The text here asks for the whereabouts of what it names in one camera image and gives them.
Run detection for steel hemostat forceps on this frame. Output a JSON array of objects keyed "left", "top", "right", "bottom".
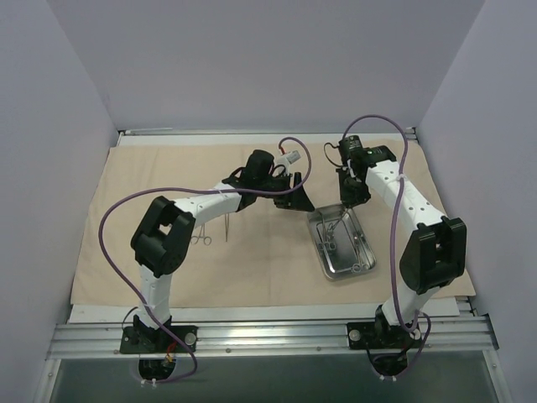
[
  {"left": 190, "top": 224, "right": 212, "bottom": 246},
  {"left": 325, "top": 207, "right": 348, "bottom": 237}
]

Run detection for steel surgical scissors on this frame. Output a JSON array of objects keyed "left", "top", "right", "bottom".
[{"left": 319, "top": 221, "right": 336, "bottom": 252}]

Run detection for metal instrument tray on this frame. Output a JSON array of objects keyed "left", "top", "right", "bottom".
[{"left": 307, "top": 204, "right": 377, "bottom": 281}]

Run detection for steel tweezers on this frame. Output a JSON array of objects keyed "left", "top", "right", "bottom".
[{"left": 224, "top": 213, "right": 230, "bottom": 243}]

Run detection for steel needle holder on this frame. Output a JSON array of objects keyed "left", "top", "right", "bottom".
[{"left": 352, "top": 232, "right": 364, "bottom": 273}]

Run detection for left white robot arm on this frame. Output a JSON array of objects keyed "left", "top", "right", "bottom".
[{"left": 131, "top": 149, "right": 315, "bottom": 352}]

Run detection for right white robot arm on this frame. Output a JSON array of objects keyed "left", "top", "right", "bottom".
[{"left": 336, "top": 135, "right": 467, "bottom": 347}]

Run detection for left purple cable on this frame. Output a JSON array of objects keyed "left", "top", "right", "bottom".
[{"left": 98, "top": 137, "right": 312, "bottom": 383}]

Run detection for purple cable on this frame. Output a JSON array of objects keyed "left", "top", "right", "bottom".
[
  {"left": 341, "top": 113, "right": 433, "bottom": 375},
  {"left": 98, "top": 137, "right": 312, "bottom": 383}
]

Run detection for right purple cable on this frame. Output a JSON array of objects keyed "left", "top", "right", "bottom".
[{"left": 341, "top": 113, "right": 433, "bottom": 375}]

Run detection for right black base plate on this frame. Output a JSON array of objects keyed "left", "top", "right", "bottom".
[{"left": 346, "top": 322, "right": 422, "bottom": 350}]

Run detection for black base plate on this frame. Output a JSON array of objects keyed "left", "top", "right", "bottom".
[
  {"left": 346, "top": 322, "right": 422, "bottom": 350},
  {"left": 119, "top": 325, "right": 198, "bottom": 354}
]

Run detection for aluminium front rail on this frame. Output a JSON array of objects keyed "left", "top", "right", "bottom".
[{"left": 46, "top": 317, "right": 498, "bottom": 360}]

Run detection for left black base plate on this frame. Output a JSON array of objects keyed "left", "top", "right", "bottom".
[{"left": 119, "top": 325, "right": 198, "bottom": 354}]

